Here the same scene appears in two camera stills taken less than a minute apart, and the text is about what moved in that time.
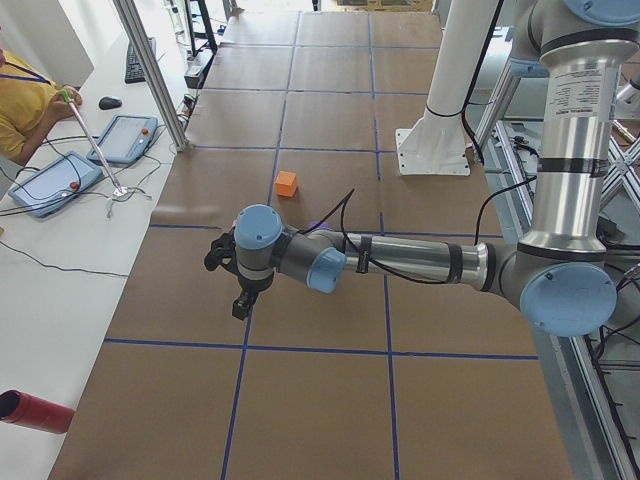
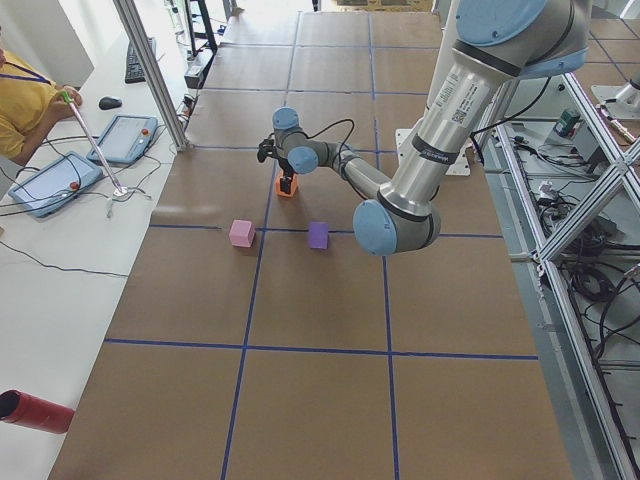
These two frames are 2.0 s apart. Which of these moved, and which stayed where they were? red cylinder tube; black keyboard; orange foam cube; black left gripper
Moved: black left gripper
Stayed: orange foam cube; red cylinder tube; black keyboard
